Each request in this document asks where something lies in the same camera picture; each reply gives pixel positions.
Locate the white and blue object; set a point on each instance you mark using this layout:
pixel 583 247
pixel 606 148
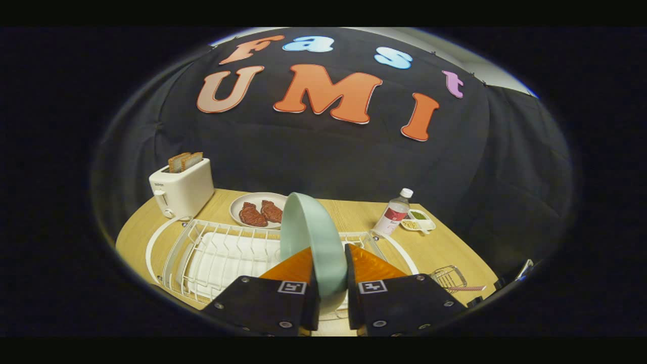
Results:
pixel 524 268

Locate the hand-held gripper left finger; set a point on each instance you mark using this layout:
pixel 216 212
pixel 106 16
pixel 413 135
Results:
pixel 263 306

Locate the brown meat piece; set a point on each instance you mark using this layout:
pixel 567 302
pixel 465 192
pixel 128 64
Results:
pixel 251 216
pixel 273 211

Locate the white plate with meat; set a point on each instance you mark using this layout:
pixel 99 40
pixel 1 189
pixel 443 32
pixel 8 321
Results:
pixel 252 198

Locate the clear bottle with red label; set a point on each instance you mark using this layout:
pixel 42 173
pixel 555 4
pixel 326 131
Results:
pixel 393 215

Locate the pale green plate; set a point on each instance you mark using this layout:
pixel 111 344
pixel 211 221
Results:
pixel 313 237

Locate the toast slice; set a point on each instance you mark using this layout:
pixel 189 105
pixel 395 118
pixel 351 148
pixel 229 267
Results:
pixel 194 160
pixel 177 163

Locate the white toaster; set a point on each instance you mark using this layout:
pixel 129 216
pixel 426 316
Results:
pixel 184 192

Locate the black backdrop cloth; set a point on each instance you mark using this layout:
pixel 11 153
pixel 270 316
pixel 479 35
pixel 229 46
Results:
pixel 328 162

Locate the white divided condiment dish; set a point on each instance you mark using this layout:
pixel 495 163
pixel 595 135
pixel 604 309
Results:
pixel 424 218

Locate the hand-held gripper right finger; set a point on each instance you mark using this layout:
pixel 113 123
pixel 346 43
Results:
pixel 399 306

